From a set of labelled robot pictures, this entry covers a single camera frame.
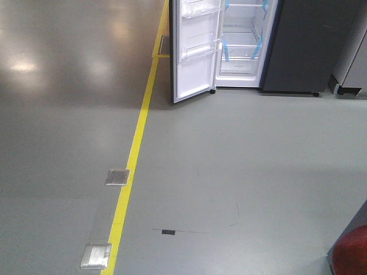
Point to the metal floor plate far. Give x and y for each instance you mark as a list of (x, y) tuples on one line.
[(117, 177)]

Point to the middle glass fridge shelf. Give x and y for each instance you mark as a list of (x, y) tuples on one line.
[(246, 3)]

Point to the red yellow apple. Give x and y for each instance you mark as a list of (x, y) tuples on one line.
[(349, 254)]

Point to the blue tape strip lower left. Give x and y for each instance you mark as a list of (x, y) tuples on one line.
[(225, 49)]

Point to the blue tape strip lower right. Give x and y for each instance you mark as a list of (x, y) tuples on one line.
[(256, 53)]

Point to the clear door bin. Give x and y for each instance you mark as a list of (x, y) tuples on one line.
[(197, 51), (190, 9)]

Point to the open fridge door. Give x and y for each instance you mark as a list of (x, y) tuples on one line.
[(194, 44)]

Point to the metal floor plate near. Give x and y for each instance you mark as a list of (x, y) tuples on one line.
[(96, 256)]

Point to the clear lower door bin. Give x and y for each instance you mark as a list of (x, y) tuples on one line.
[(197, 51)]

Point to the lower glass fridge shelf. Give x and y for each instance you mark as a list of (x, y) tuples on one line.
[(240, 44)]

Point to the black floor tape piece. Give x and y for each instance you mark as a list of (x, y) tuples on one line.
[(168, 232)]

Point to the metal floor plate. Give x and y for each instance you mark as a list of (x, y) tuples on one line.
[(117, 177), (96, 256)]

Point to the clear crisper drawer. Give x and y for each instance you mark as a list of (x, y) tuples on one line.
[(238, 66)]

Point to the glass fridge shelf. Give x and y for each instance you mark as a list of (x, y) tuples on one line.
[(240, 44), (246, 3)]

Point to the blue tape strip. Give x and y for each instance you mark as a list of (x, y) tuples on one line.
[(225, 49), (256, 53)]

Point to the clear middle door bin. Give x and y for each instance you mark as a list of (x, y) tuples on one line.
[(190, 9)]

